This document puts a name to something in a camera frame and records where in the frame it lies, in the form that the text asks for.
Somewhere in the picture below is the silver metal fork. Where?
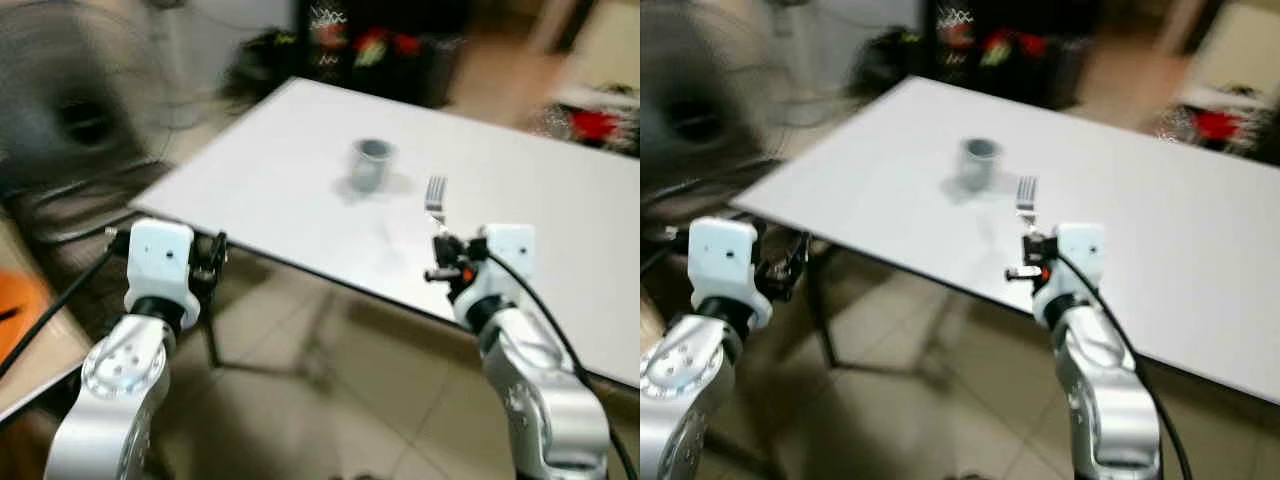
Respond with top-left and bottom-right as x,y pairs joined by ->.
425,176 -> 448,239
1016,176 -> 1039,237

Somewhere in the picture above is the black metal table frame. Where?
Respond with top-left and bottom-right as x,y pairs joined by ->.
805,245 -> 961,386
195,240 -> 341,386

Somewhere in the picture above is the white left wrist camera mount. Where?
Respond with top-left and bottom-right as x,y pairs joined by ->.
688,216 -> 773,326
125,218 -> 201,313

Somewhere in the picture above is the light wooden board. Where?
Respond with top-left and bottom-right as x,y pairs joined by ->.
0,215 -> 93,421

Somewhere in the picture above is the dark standing fan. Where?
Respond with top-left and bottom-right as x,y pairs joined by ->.
0,5 -> 181,231
640,0 -> 791,201

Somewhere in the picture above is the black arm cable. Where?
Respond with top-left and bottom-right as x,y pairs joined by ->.
485,252 -> 639,480
0,228 -> 131,381
1058,252 -> 1193,480

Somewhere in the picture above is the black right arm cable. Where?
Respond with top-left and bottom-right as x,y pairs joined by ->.
485,252 -> 639,480
1058,252 -> 1193,480

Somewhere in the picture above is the grey cup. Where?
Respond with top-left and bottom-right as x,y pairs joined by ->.
348,138 -> 398,194
958,137 -> 1003,193

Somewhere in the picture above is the black bag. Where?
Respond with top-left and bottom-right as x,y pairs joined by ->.
850,28 -> 926,101
222,30 -> 301,106

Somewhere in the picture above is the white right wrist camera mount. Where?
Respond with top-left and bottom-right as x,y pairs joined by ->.
1033,222 -> 1106,321
455,224 -> 536,326

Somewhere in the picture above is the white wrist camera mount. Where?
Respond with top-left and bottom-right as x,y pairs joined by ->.
125,218 -> 201,313
455,224 -> 536,326
1033,222 -> 1106,321
688,216 -> 773,326

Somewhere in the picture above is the black cabinet with colourful items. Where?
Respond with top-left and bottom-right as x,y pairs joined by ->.
295,0 -> 471,106
920,0 -> 1091,106

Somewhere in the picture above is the orange object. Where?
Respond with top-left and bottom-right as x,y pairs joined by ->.
0,268 -> 49,363

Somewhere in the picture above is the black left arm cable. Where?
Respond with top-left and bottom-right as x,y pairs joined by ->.
0,228 -> 131,381

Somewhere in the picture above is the red bag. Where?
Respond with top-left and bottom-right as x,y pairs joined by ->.
1190,108 -> 1246,146
570,108 -> 626,146

